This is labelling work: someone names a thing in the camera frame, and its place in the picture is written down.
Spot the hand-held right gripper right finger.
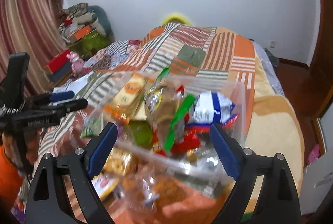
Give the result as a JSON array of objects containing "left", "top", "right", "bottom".
[{"left": 210, "top": 124, "right": 301, "bottom": 224}]

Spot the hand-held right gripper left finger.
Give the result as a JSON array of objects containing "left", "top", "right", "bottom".
[{"left": 25, "top": 122, "right": 118, "bottom": 224}]

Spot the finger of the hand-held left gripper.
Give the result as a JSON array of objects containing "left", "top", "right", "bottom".
[
  {"left": 62, "top": 98, "right": 88, "bottom": 113},
  {"left": 49, "top": 91, "right": 75, "bottom": 104}
]

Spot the small green snack packet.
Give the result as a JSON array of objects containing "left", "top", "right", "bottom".
[{"left": 81, "top": 117, "right": 105, "bottom": 139}]

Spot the red snack packet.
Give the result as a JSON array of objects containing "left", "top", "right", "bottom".
[{"left": 153, "top": 125, "right": 203, "bottom": 157}]

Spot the green jelly cup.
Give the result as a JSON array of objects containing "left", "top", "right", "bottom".
[{"left": 127, "top": 121, "right": 154, "bottom": 149}]

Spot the clear plastic container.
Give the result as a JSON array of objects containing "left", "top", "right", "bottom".
[{"left": 81, "top": 70, "right": 247, "bottom": 188}]

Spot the blue white snack packet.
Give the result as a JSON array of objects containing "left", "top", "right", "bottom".
[{"left": 186, "top": 92, "right": 239, "bottom": 127}]

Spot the orange round label bread packet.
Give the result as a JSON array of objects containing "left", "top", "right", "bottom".
[{"left": 104, "top": 73, "right": 156, "bottom": 123}]

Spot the green edged brown biscuit packet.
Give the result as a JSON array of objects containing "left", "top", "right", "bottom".
[{"left": 144, "top": 68, "right": 196, "bottom": 152}]

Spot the white cloth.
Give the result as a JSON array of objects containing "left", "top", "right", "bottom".
[{"left": 53, "top": 72, "right": 94, "bottom": 96}]

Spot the orange fried snack packet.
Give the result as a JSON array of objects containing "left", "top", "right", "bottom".
[{"left": 102, "top": 151, "right": 139, "bottom": 175}]

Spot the dark grey box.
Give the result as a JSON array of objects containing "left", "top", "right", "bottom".
[{"left": 48, "top": 63, "right": 74, "bottom": 84}]

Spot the pink plush toy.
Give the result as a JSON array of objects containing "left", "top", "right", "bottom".
[{"left": 67, "top": 51, "right": 84, "bottom": 77}]

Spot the red box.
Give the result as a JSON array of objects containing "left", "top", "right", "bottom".
[{"left": 44, "top": 51, "right": 71, "bottom": 73}]

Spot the beige blanket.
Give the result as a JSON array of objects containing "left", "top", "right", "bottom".
[{"left": 216, "top": 26, "right": 305, "bottom": 215}]

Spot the clear bread packet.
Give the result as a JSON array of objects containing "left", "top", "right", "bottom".
[{"left": 122, "top": 169, "right": 188, "bottom": 210}]

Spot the orange box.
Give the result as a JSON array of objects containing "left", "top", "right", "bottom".
[{"left": 67, "top": 26, "right": 92, "bottom": 42}]

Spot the checkered patchwork quilt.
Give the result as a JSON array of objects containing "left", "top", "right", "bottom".
[{"left": 83, "top": 40, "right": 142, "bottom": 75}]

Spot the striped brown curtain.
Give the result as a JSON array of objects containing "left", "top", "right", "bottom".
[{"left": 0, "top": 0, "right": 67, "bottom": 101}]

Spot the grey striped plush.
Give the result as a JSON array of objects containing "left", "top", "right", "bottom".
[{"left": 70, "top": 14, "right": 104, "bottom": 34}]

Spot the patterned brown cloth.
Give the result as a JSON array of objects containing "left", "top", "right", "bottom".
[{"left": 63, "top": 3, "right": 88, "bottom": 18}]

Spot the pink slipper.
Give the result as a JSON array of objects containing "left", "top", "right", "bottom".
[{"left": 306, "top": 144, "right": 321, "bottom": 164}]

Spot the grey bed sheet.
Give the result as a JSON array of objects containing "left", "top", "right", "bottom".
[{"left": 252, "top": 41, "right": 285, "bottom": 96}]

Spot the white sliding wardrobe door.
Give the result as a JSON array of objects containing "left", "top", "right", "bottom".
[{"left": 301, "top": 110, "right": 333, "bottom": 216}]

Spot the striped patchwork blanket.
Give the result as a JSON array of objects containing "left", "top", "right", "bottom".
[{"left": 38, "top": 21, "right": 257, "bottom": 224}]

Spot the wooden door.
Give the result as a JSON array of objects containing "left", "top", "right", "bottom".
[{"left": 309, "top": 0, "right": 333, "bottom": 120}]

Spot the yellow curved bed rail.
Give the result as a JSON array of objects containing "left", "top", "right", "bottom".
[{"left": 161, "top": 13, "right": 192, "bottom": 25}]

